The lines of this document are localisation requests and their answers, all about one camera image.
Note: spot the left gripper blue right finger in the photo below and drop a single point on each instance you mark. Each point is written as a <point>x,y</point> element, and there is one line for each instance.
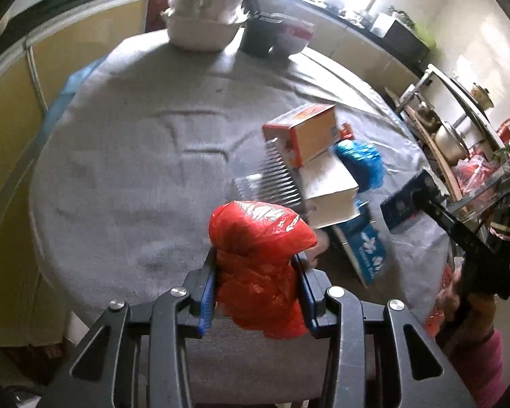
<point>311,288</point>

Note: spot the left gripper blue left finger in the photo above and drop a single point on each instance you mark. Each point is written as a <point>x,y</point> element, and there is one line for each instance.
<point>198,315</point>

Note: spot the blue printed carton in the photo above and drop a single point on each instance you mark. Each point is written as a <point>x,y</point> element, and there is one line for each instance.
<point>359,240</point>

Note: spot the red plastic bag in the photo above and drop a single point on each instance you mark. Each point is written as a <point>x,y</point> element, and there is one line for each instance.
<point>255,243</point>

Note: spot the white cardboard box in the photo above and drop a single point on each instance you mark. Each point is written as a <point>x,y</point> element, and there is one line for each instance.
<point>329,191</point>

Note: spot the clear ribbed plastic tray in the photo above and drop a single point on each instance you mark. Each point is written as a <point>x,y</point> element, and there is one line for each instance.
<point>264,175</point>

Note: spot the blue plastic bag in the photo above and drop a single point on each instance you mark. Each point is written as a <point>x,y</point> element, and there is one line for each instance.
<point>363,161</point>

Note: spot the red orange medicine box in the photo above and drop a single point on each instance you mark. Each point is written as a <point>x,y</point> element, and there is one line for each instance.
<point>304,132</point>

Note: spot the pink sleeve forearm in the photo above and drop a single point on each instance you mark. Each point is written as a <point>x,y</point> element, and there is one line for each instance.
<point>480,366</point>

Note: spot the metal kitchen rack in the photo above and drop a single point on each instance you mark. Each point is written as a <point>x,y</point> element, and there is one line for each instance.
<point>476,183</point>

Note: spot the person right hand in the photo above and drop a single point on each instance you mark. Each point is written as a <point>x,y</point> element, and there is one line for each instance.
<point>471,317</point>

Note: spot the steel pot on shelf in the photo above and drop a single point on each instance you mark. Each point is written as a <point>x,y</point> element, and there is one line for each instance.
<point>450,144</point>

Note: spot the grey tablecloth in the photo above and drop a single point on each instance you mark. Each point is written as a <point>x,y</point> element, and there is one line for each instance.
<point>123,190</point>

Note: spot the yellow enamel pot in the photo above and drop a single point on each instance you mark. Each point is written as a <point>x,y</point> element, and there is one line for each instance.
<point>482,98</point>

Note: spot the yellow base cabinets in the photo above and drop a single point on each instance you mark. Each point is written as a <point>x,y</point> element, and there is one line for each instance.
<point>32,73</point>

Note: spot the blue under tablecloth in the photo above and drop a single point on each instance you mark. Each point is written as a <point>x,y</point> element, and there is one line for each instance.
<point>64,98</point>

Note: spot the black microwave oven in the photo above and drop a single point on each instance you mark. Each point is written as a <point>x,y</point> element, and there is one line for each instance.
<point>400,38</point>

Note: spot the green basin on microwave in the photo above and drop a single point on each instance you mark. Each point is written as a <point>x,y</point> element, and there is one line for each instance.
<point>425,36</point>

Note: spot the red white bowl stack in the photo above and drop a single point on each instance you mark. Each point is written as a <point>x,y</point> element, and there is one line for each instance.
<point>293,35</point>

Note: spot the white ceramic basin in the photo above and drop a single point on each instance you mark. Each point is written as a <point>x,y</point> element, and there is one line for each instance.
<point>200,34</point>

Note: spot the black chopstick cup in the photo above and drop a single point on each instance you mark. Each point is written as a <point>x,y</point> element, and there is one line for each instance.
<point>260,33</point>

